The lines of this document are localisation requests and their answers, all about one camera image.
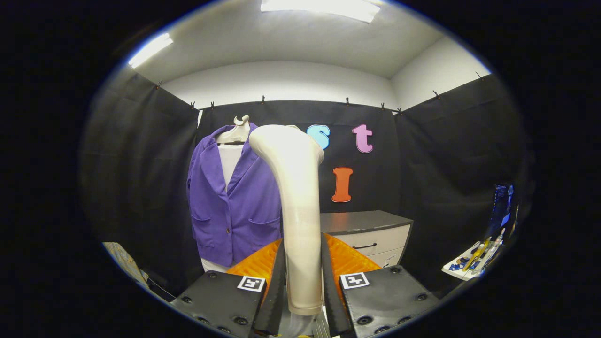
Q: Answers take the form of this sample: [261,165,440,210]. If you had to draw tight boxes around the white drawer cabinet grey top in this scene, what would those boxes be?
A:
[319,210,414,269]

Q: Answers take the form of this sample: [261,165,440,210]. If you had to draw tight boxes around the patterned cloth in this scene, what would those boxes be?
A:
[102,242,148,287]

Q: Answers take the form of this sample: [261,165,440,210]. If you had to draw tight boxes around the white mannequin torso stand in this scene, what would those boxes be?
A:
[201,115,252,274]

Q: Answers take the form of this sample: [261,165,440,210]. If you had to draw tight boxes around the white garment steamer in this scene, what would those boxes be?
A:
[249,124,325,338]

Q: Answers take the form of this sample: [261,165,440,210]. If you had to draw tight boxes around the white tray with tools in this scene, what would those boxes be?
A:
[441,229,507,281]

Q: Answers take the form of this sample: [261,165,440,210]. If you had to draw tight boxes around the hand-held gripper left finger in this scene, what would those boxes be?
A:
[170,238,286,338]

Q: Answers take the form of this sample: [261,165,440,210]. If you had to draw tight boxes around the narrow ceiling light panel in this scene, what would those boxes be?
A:
[128,33,173,69]

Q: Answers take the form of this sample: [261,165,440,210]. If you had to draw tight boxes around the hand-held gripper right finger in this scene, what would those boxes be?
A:
[321,232,442,338]

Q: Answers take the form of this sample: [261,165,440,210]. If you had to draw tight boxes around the purple corduroy jacket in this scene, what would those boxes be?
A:
[187,123,282,267]

